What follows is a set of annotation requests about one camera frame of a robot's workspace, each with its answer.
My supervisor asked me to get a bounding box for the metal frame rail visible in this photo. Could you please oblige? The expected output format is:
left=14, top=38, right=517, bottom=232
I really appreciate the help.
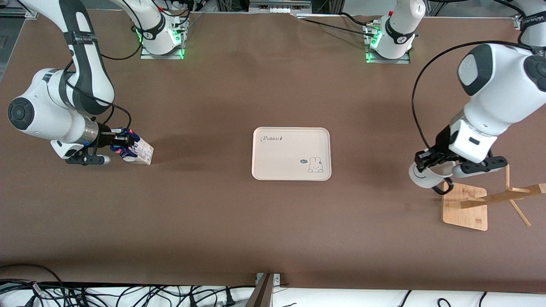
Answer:
left=249, top=0, right=313, bottom=14

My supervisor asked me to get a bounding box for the blue white milk carton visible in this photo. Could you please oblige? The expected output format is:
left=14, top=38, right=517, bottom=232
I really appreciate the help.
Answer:
left=110, top=127, right=154, bottom=166

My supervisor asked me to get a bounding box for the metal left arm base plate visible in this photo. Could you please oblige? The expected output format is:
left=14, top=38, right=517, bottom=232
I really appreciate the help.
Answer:
left=363, top=19, right=411, bottom=64

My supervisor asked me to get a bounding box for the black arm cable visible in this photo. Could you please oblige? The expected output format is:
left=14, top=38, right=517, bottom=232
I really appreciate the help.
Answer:
left=411, top=41, right=536, bottom=150
left=64, top=60, right=132, bottom=130

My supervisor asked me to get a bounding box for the white rabbit print tray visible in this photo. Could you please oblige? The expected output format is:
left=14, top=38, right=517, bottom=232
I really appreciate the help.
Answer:
left=252, top=127, right=332, bottom=181

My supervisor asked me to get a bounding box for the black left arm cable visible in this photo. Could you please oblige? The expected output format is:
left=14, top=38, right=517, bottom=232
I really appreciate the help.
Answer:
left=411, top=41, right=536, bottom=150

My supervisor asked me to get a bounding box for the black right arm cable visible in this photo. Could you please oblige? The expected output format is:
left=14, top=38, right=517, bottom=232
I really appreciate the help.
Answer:
left=64, top=60, right=132, bottom=130

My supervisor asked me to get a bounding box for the metal table edge bracket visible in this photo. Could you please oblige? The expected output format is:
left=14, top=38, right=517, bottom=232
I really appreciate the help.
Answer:
left=245, top=273, right=281, bottom=307

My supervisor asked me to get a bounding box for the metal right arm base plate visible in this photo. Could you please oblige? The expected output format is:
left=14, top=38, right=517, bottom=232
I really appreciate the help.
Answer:
left=140, top=17, right=189, bottom=60

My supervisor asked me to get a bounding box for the white cup black handle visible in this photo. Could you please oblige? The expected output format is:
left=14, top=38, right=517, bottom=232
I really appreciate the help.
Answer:
left=409, top=161, right=455, bottom=195

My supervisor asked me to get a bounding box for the black table cable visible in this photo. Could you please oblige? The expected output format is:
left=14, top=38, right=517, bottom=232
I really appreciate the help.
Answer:
left=100, top=32, right=143, bottom=61
left=294, top=12, right=378, bottom=38

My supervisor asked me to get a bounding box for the wooden cup rack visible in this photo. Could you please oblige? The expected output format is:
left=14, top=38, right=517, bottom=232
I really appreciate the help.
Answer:
left=441, top=164, right=546, bottom=232

